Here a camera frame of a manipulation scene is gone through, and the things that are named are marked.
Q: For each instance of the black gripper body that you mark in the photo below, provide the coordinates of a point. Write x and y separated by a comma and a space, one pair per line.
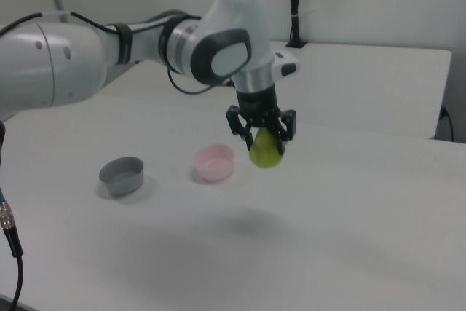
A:
256, 103

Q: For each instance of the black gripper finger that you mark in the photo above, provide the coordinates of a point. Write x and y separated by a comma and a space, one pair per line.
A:
237, 123
287, 127

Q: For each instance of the green pear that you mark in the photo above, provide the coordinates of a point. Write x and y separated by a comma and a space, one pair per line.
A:
265, 152

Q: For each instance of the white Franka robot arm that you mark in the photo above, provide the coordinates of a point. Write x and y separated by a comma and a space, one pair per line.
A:
54, 63

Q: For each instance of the pink plastic bowl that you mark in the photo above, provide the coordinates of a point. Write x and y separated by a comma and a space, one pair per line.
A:
215, 165

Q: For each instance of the grey plastic bowl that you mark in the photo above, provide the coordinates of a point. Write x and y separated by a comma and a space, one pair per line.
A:
122, 180

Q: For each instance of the black pole with clamp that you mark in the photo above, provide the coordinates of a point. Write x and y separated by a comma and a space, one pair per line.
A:
294, 5

